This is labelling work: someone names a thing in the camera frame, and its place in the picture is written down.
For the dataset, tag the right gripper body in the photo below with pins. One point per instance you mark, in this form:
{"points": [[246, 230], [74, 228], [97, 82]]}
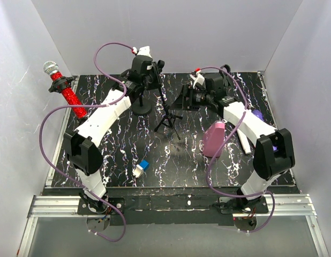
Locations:
{"points": [[196, 97]]}

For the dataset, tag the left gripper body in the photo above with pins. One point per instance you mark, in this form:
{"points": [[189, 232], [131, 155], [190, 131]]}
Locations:
{"points": [[152, 82]]}

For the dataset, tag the black tripod mic stand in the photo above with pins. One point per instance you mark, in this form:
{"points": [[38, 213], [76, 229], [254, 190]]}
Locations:
{"points": [[168, 119]]}

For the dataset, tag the purple mic round-base stand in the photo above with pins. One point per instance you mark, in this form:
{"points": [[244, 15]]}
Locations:
{"points": [[141, 107]]}

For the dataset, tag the black round-base mic stand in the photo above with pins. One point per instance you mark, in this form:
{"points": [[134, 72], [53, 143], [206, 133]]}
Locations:
{"points": [[225, 73]]}

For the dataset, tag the purple microphone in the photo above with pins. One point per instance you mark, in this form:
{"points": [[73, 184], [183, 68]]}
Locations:
{"points": [[258, 114]]}

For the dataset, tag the white microphone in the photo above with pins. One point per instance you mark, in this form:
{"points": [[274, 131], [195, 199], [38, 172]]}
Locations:
{"points": [[244, 142]]}

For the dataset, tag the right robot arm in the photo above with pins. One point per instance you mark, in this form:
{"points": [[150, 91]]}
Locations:
{"points": [[274, 152]]}

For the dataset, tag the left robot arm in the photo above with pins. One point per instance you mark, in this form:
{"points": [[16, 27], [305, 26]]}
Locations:
{"points": [[81, 144]]}

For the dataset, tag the red glitter microphone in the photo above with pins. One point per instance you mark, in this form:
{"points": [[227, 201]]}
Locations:
{"points": [[50, 68]]}

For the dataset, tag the pink wedge-shaped case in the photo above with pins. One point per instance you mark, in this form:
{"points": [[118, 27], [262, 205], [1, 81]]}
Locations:
{"points": [[213, 138]]}

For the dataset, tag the blue and white block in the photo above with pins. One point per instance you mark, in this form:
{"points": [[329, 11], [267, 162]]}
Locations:
{"points": [[140, 168]]}

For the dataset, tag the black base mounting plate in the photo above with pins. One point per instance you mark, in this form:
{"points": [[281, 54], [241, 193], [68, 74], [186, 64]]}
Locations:
{"points": [[198, 205]]}

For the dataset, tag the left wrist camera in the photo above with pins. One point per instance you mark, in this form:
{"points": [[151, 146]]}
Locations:
{"points": [[143, 51]]}

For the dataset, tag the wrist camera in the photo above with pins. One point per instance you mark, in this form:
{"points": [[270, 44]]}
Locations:
{"points": [[143, 51], [198, 78]]}

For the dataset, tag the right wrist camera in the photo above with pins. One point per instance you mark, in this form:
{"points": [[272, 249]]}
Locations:
{"points": [[198, 78]]}

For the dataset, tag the aluminium frame rail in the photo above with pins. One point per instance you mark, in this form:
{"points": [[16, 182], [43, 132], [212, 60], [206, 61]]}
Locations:
{"points": [[55, 228]]}

